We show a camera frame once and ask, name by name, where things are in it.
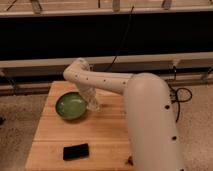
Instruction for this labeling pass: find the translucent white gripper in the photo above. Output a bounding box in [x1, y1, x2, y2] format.
[78, 85, 98, 105]

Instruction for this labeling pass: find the white sponge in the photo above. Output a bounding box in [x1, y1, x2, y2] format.
[87, 100, 100, 111]

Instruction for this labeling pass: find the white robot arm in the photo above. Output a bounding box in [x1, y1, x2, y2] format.
[63, 58, 186, 171]

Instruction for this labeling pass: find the green ceramic bowl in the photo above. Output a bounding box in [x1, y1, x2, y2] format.
[55, 92, 88, 120]

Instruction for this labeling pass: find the black rectangular sponge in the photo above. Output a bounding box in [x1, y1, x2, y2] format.
[63, 143, 89, 161]

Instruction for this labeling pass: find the wooden board table top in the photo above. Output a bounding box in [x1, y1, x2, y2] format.
[25, 81, 133, 171]

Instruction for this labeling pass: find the brown sausage-shaped object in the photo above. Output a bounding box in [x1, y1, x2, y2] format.
[126, 156, 133, 166]

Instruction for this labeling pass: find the black hanging cable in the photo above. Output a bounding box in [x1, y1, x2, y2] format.
[101, 5, 135, 74]

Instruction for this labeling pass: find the black cable loop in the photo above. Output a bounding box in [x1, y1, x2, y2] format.
[168, 84, 193, 124]

